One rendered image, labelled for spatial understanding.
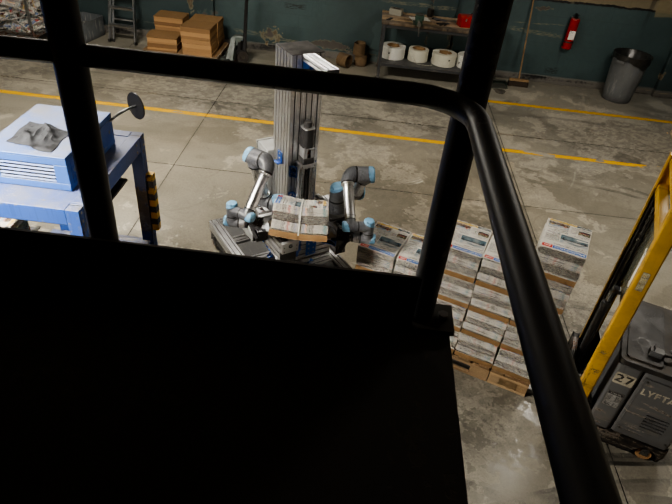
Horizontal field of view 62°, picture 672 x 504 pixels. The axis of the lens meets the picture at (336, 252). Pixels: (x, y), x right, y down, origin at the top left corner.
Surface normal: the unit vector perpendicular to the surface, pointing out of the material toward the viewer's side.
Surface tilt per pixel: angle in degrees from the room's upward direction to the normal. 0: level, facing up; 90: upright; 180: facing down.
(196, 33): 90
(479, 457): 0
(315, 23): 90
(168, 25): 91
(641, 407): 90
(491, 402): 0
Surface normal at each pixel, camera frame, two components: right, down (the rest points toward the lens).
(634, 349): 0.09, -0.80
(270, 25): -0.08, 0.60
